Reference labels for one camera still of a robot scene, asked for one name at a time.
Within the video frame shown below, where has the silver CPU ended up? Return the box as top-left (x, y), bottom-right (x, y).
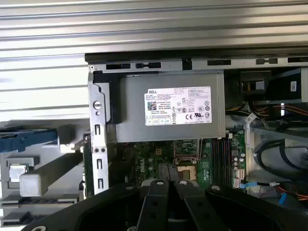
top-left (9, 165), bottom-right (27, 182)

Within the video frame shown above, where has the orange wire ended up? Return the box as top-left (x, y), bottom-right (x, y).
top-left (250, 104), bottom-right (308, 202)

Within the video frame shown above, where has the green graphics card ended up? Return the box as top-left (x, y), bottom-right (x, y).
top-left (81, 134), bottom-right (94, 200)

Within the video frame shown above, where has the black RAM slot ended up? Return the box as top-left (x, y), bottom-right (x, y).
top-left (216, 138), bottom-right (222, 185)
top-left (226, 138), bottom-right (232, 185)
top-left (221, 138), bottom-right (228, 185)
top-left (211, 138), bottom-right (218, 185)

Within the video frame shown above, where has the grey parts rack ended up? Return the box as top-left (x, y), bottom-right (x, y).
top-left (0, 120), bottom-right (89, 231)

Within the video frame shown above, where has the CPU socket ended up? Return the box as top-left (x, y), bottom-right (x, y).
top-left (177, 165), bottom-right (197, 181)

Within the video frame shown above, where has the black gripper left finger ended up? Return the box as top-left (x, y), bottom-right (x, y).
top-left (23, 163), bottom-right (172, 231)

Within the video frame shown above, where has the metal socket cover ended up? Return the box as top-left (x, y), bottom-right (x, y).
top-left (173, 138), bottom-right (201, 165)

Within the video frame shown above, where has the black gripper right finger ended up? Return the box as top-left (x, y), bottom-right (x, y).
top-left (169, 164), bottom-right (308, 231)

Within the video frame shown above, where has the metal drive cage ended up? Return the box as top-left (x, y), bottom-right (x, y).
top-left (238, 68), bottom-right (308, 104)

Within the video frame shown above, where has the grey power supply unit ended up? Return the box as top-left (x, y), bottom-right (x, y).
top-left (115, 73), bottom-right (227, 143)

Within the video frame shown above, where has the green motherboard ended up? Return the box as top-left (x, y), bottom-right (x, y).
top-left (108, 129), bottom-right (247, 191)

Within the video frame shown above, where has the black looped cable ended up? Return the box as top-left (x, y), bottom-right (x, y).
top-left (252, 138), bottom-right (289, 169)

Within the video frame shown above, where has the black open PC case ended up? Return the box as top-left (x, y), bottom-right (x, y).
top-left (83, 49), bottom-right (308, 217)

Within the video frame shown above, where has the hard disk in blue carrier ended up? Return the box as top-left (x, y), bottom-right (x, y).
top-left (0, 121), bottom-right (61, 154)

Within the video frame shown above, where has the thin locking lever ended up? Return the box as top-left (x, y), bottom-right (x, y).
top-left (197, 138), bottom-right (203, 167)

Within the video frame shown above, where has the RAM stick with black chips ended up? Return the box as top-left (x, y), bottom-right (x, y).
top-left (0, 196), bottom-right (80, 205)

